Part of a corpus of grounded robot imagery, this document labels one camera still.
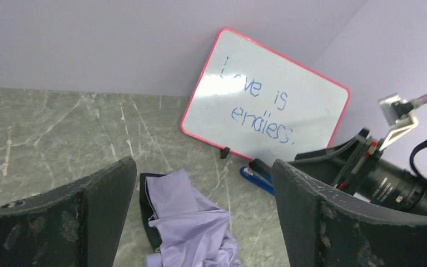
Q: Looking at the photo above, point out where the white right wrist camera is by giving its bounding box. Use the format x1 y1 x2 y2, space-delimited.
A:
378 93 419 151

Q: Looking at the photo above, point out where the lilac and black folding umbrella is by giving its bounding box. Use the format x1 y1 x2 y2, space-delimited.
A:
139 169 242 266

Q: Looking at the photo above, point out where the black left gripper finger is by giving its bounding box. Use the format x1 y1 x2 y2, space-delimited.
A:
0 156 137 266

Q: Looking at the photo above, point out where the black whiteboard stand foot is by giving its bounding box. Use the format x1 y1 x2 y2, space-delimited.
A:
220 147 230 160

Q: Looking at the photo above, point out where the blue whiteboard eraser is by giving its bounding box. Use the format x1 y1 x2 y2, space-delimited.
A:
239 159 275 196

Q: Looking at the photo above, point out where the red framed whiteboard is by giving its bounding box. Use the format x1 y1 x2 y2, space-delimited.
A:
180 28 350 164

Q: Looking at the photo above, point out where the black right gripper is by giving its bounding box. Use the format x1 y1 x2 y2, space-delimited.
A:
272 129 427 266

